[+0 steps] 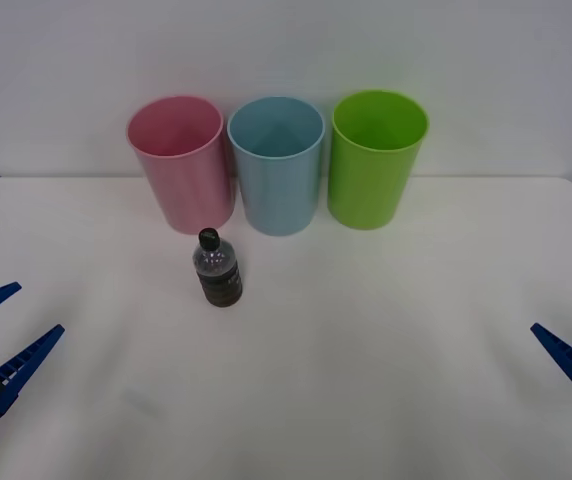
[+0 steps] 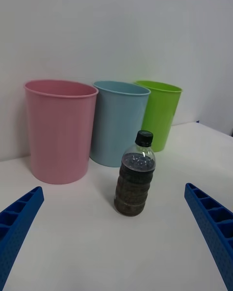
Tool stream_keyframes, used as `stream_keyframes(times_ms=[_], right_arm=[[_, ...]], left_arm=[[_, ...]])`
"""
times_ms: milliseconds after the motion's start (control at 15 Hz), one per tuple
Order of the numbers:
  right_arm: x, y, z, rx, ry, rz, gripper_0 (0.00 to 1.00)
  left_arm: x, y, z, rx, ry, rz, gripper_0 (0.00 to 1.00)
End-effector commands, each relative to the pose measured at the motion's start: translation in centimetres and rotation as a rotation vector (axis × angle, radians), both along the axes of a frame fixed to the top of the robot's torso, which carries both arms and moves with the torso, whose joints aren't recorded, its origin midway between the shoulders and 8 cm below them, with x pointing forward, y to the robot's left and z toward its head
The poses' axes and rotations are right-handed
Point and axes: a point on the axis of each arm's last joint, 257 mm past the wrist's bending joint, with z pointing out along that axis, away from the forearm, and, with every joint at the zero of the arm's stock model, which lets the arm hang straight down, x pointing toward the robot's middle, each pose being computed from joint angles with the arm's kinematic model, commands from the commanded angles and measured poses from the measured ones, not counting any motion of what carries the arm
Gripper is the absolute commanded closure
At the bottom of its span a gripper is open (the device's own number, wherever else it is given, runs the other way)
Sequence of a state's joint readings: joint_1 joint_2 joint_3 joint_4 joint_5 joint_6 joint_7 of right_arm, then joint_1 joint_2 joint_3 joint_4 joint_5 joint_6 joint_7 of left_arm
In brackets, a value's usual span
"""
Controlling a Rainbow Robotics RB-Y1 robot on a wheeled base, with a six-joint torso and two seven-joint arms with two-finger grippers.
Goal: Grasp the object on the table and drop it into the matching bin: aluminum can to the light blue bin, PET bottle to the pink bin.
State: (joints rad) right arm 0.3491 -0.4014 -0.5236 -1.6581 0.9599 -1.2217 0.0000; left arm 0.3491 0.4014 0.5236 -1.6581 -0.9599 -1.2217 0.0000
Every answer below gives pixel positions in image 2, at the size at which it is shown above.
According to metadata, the dark drink bottle black cap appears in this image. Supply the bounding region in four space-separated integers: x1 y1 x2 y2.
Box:
113 129 156 217

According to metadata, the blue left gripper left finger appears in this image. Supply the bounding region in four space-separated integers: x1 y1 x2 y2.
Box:
0 186 45 291

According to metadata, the pink plastic bin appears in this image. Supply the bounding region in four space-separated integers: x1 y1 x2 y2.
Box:
23 79 99 185

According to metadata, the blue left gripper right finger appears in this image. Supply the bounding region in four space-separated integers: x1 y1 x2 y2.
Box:
184 182 233 291

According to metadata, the green plastic bin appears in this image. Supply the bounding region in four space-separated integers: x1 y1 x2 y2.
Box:
133 80 183 153

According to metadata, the pale blue plastic bin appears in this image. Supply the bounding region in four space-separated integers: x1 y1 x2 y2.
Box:
89 80 151 168

